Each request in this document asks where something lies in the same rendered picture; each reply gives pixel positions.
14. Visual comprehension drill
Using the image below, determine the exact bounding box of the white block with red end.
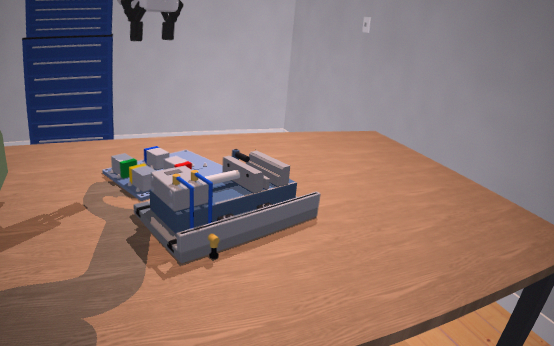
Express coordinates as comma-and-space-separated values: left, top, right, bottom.
163, 156, 192, 170

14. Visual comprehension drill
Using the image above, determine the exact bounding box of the white block with blue end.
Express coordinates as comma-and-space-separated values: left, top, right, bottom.
144, 146, 170, 170

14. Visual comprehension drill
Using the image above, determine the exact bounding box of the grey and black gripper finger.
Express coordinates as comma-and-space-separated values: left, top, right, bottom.
121, 0, 147, 41
161, 0, 183, 40

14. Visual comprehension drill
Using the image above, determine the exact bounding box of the white block with green end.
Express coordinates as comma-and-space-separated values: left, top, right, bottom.
111, 153, 137, 178

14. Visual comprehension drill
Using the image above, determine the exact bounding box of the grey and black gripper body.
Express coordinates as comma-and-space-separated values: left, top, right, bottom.
131, 0, 179, 12

